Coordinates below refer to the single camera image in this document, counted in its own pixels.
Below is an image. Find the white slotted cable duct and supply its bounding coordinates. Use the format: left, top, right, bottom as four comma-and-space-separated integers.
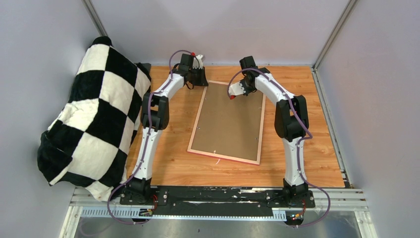
80, 207, 286, 222

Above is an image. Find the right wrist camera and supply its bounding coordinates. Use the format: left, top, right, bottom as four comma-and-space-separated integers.
228, 82, 245, 100

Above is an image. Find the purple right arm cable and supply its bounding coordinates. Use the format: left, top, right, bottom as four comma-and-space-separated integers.
227, 68, 331, 229

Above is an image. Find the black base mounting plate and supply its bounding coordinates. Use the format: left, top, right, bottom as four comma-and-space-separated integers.
120, 186, 315, 215

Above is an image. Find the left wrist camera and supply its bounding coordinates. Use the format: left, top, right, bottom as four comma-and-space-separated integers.
192, 55, 205, 69

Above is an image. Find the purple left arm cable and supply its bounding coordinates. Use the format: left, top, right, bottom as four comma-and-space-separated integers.
106, 50, 194, 226

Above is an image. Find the brown frame backing board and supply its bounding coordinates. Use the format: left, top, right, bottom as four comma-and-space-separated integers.
190, 82, 264, 162

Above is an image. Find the black white checkered pillow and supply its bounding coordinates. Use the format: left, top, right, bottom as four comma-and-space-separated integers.
37, 36, 151, 201

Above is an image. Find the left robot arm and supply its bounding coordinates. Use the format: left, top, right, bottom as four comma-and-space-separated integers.
120, 51, 208, 205

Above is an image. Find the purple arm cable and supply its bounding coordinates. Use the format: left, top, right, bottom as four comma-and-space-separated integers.
106, 50, 194, 226
227, 68, 331, 229

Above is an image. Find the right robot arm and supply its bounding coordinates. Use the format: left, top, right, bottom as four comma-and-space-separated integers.
238, 56, 311, 207

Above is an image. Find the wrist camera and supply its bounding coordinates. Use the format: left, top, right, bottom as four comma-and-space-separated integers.
192, 55, 205, 69
228, 82, 245, 100

